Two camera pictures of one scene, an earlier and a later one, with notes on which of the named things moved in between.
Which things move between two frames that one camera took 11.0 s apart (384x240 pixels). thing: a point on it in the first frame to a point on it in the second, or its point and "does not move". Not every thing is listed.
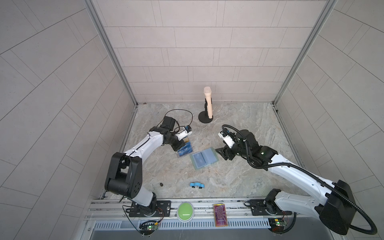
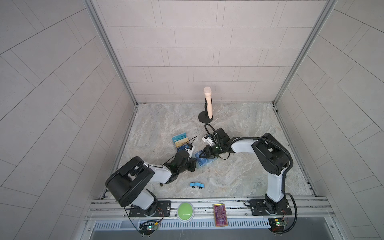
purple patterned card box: x=220 y=215 does not move
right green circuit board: x=276 y=224 does not move
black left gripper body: x=172 y=141 to x=188 y=166
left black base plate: x=163 y=209 does not move
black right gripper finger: x=223 y=153 to x=205 y=152
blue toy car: x=197 y=184 does not move
